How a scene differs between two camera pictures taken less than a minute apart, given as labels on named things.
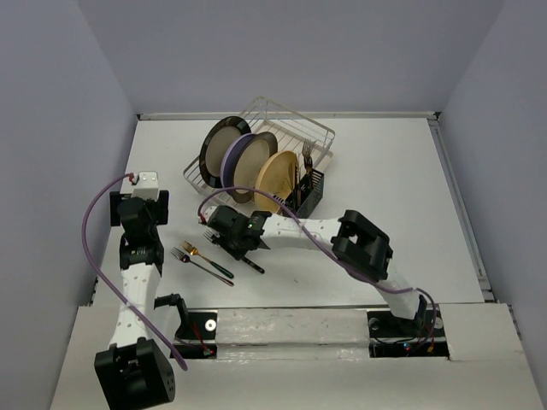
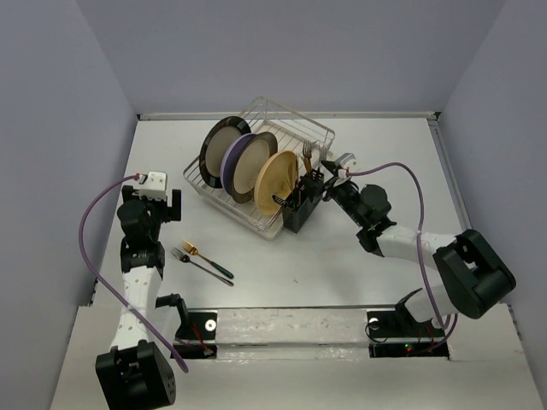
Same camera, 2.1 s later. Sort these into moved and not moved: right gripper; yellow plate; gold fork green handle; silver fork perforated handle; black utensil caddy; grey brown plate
Moved: right gripper; silver fork perforated handle
Not moved: yellow plate; grey brown plate; black utensil caddy; gold fork green handle
